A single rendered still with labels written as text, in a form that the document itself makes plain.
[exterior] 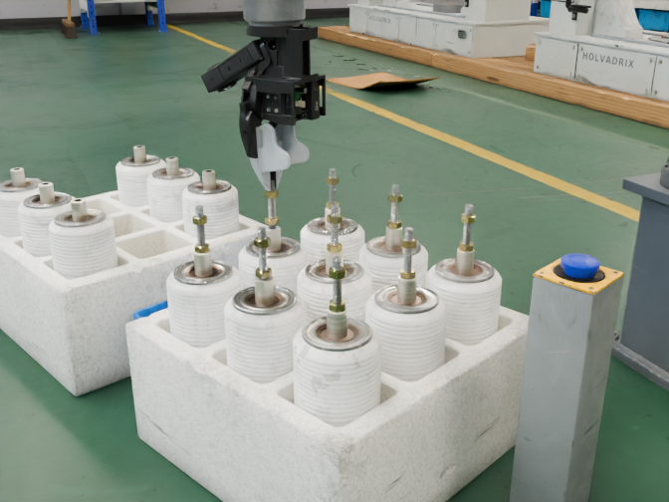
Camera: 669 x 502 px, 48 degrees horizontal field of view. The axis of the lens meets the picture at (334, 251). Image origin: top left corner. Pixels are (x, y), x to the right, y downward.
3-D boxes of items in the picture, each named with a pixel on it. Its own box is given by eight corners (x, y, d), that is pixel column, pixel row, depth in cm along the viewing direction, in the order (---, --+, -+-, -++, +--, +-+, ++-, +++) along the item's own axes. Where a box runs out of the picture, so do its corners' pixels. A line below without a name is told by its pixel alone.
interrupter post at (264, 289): (277, 306, 88) (276, 280, 86) (256, 309, 87) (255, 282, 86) (273, 298, 90) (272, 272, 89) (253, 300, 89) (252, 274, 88)
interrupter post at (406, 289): (404, 308, 87) (405, 282, 86) (391, 301, 89) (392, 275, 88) (420, 303, 88) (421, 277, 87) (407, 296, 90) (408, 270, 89)
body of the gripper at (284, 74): (293, 131, 91) (290, 28, 86) (237, 124, 95) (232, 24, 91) (327, 121, 97) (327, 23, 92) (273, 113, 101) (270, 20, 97)
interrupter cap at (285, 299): (303, 313, 86) (303, 308, 86) (237, 321, 84) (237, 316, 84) (289, 286, 93) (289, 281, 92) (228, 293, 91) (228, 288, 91)
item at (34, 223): (77, 285, 136) (63, 188, 129) (102, 302, 130) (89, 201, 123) (24, 300, 130) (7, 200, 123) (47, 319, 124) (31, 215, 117)
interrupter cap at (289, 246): (276, 236, 109) (276, 231, 109) (312, 250, 104) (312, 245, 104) (234, 250, 104) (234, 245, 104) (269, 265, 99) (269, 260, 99)
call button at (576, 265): (569, 266, 83) (571, 249, 82) (604, 276, 80) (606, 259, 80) (552, 277, 80) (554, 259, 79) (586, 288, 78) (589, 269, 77)
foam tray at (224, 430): (332, 341, 131) (332, 244, 124) (530, 433, 106) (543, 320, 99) (137, 437, 105) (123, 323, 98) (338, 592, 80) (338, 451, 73)
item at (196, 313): (161, 401, 101) (149, 279, 94) (206, 370, 109) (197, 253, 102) (219, 422, 97) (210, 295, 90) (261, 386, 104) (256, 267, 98)
